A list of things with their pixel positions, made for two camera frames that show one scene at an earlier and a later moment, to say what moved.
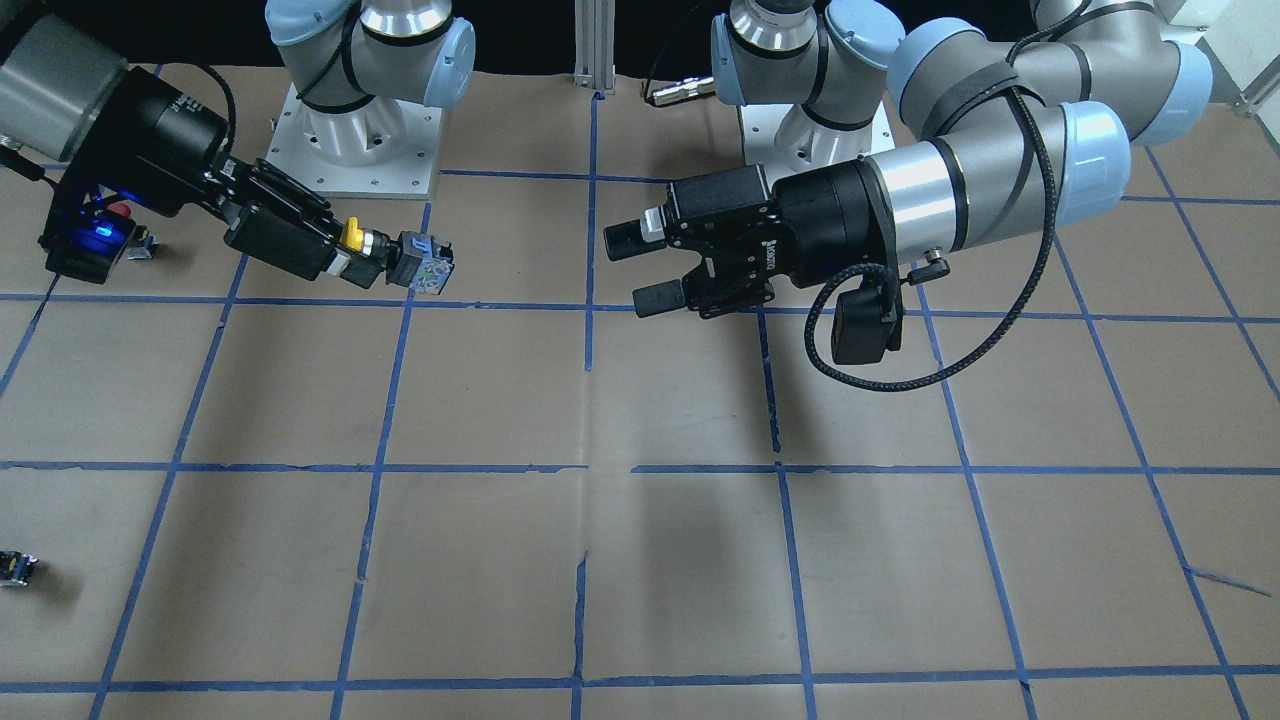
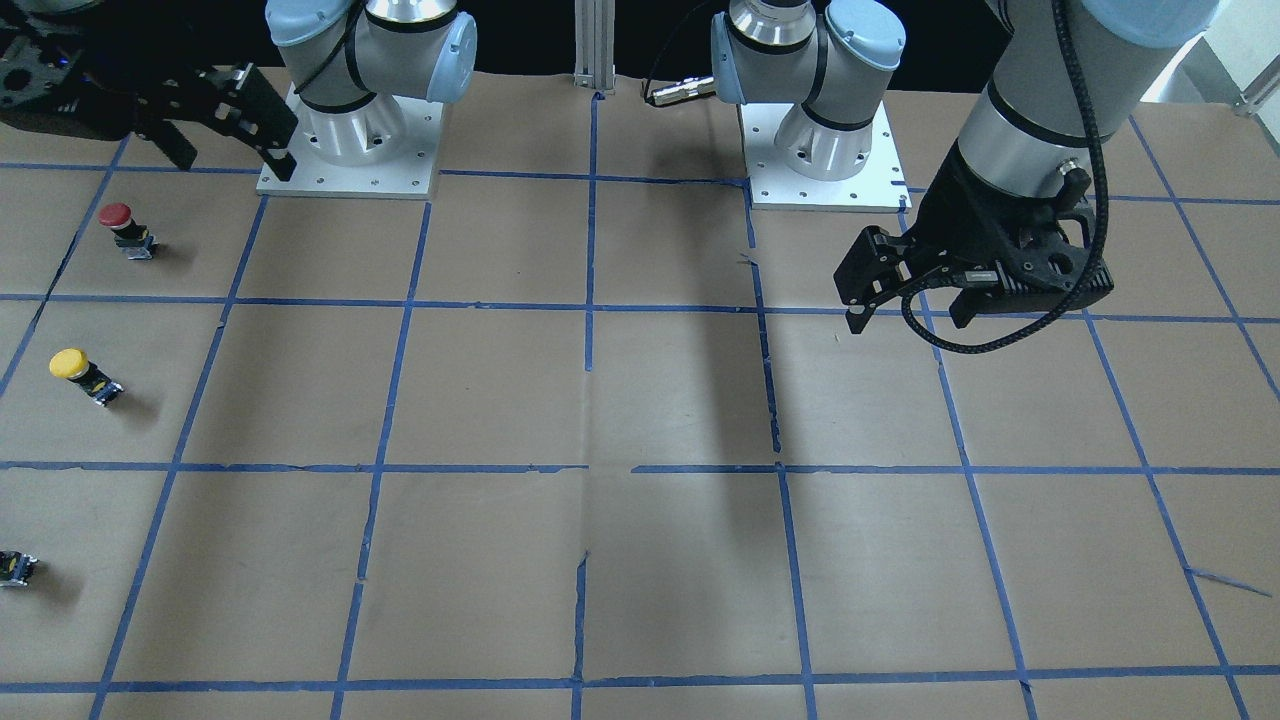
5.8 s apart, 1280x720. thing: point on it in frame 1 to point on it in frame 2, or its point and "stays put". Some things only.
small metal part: [16, 567] stays put
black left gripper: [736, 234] to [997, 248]
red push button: [142, 243] stays put
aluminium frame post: [595, 44] stays put
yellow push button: [418, 262] to [73, 364]
